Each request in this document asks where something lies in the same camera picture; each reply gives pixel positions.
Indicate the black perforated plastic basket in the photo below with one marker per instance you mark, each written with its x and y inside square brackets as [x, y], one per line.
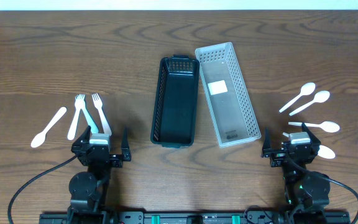
[176, 98]

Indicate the white plastic spoon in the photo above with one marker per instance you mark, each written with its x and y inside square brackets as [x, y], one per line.
[325, 152]
[319, 97]
[327, 126]
[306, 89]

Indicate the white plastic spoon top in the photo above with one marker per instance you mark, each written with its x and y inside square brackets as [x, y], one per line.
[306, 89]

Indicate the clear perforated plastic basket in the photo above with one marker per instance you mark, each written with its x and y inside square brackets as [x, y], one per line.
[231, 112]

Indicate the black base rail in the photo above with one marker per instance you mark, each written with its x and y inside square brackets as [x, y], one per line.
[252, 216]

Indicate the pale green plastic fork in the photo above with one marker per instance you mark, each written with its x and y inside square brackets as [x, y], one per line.
[89, 120]

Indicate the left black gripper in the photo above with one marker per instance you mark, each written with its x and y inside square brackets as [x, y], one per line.
[114, 156]

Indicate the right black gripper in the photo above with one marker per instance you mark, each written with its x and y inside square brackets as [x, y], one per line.
[279, 157]

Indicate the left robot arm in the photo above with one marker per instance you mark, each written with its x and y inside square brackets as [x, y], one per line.
[89, 189]

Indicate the white plastic fork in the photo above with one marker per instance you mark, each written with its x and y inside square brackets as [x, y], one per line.
[79, 100]
[99, 106]

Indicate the white plastic spoon bottom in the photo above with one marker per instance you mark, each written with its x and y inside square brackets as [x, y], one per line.
[325, 152]

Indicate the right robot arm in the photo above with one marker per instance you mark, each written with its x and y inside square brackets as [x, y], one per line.
[306, 192]

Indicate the white label in basket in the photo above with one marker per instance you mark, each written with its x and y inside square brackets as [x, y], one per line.
[217, 87]

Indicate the cream plastic spoon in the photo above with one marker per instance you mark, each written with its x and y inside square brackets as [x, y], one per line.
[40, 138]

